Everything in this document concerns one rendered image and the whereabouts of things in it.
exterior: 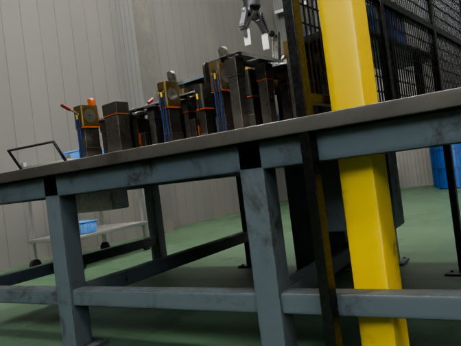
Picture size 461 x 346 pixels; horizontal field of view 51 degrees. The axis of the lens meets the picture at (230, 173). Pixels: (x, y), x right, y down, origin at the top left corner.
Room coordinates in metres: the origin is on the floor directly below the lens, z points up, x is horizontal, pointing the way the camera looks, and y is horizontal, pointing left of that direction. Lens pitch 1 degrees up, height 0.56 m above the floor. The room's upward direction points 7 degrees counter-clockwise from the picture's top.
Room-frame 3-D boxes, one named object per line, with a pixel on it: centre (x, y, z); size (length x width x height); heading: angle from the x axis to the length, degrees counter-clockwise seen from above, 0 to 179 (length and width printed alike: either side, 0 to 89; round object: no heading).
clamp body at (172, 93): (2.21, 0.25, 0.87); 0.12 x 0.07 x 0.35; 140
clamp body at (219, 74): (1.96, 0.00, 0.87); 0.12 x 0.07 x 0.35; 140
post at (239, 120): (1.70, -0.06, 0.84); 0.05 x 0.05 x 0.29; 50
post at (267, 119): (1.84, -0.18, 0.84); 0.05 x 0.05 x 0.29; 50
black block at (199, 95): (2.08, 0.08, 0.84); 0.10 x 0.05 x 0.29; 140
